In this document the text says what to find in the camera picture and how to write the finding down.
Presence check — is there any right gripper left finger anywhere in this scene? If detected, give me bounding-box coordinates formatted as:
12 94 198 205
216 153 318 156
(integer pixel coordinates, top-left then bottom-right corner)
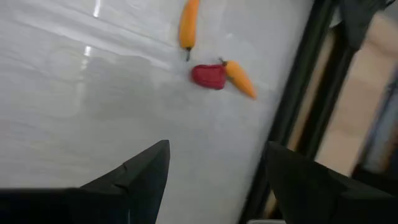
0 139 171 224

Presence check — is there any red mini pepper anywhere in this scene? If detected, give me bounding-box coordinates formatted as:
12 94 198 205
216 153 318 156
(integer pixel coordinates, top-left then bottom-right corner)
191 63 228 91

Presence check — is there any orange mini pepper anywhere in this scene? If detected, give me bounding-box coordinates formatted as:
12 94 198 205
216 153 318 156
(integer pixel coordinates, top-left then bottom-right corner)
219 58 257 100
178 0 200 62

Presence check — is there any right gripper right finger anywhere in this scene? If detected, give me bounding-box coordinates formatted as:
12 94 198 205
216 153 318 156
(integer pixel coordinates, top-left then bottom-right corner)
266 141 398 224

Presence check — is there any wooden base board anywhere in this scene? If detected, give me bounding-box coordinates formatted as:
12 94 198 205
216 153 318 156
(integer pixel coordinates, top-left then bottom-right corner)
264 12 398 218

